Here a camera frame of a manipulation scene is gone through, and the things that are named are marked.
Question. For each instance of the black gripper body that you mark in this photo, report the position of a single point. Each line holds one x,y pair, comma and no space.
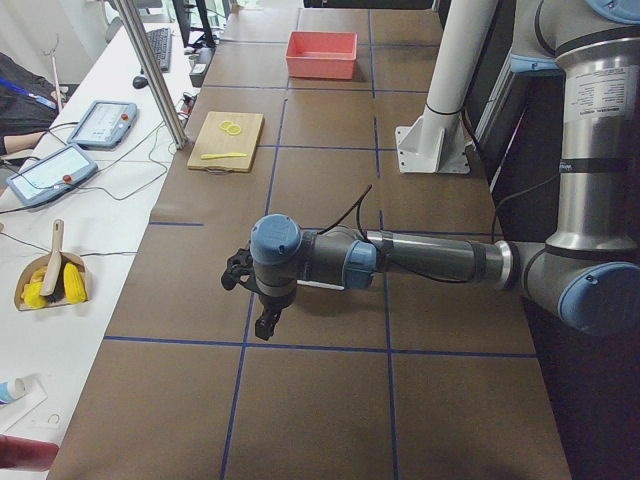
274,302

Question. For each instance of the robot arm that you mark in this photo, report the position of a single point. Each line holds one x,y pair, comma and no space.
582,273

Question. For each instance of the yellow plastic knife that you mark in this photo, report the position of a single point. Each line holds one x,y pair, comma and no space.
214,156

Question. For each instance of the bamboo cutting board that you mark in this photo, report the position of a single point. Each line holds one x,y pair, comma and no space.
212,139

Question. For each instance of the lemon slice back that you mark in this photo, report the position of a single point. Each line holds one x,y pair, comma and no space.
227,125

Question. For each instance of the wooden spatula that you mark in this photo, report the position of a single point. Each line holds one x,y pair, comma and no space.
50,280

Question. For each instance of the white support column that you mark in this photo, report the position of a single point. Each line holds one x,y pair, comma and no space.
435,143

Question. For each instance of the near teach pendant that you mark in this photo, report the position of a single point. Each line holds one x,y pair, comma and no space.
52,176

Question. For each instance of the teach pendant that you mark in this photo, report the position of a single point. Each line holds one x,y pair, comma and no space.
52,176
104,125

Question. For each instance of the far teach pendant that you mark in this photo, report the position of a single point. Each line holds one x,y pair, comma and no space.
104,125

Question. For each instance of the pink plastic bin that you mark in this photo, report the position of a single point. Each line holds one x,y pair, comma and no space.
322,55

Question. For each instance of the black keyboard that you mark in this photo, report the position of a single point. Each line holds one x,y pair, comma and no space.
160,41

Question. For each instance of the aluminium frame post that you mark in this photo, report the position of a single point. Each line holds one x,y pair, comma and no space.
134,27

